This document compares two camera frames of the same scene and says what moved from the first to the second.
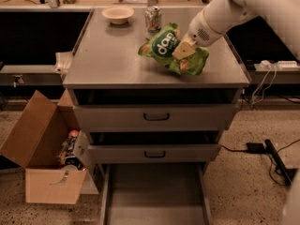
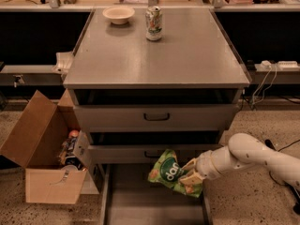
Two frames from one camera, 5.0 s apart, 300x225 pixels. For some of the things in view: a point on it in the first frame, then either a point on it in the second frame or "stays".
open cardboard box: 48,142 stays
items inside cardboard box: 67,157 stays
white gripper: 199,32 to 203,165
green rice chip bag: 162,45 to 167,170
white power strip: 288,65 stays
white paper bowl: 118,14 stays
